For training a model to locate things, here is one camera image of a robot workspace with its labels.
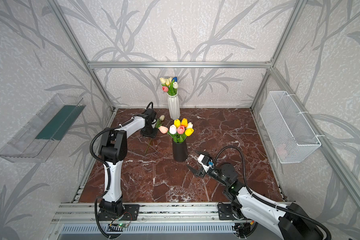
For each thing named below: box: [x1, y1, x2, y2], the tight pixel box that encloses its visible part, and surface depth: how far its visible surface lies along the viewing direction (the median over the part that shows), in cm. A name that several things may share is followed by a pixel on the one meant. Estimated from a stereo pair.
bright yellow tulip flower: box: [185, 128, 195, 137], surface depth 71 cm
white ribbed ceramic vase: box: [167, 93, 181, 120], surface depth 105 cm
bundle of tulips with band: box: [158, 118, 194, 143], surface depth 72 cm
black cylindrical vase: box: [172, 139, 188, 162], surface depth 87 cm
